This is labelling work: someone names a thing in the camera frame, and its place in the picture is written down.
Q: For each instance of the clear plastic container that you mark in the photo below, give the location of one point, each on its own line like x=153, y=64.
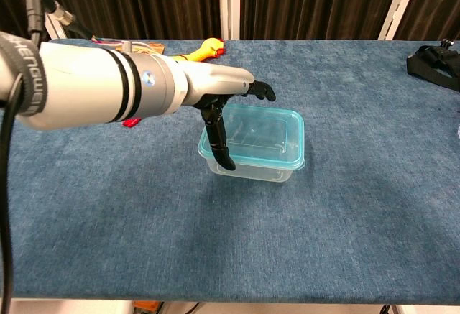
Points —
x=258, y=174

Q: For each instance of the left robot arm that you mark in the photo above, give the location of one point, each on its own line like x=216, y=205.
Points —
x=90, y=84

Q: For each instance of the brown spout pouch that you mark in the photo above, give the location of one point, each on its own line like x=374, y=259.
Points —
x=156, y=47

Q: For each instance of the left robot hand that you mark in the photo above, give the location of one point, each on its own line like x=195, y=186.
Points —
x=215, y=84

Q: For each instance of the yellow rubber chicken toy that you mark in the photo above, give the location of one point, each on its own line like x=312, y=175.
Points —
x=205, y=50

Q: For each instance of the blue fabric tablecloth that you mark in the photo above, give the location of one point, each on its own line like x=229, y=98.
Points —
x=251, y=238

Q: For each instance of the teal container lid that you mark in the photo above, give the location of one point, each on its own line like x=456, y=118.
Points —
x=266, y=130

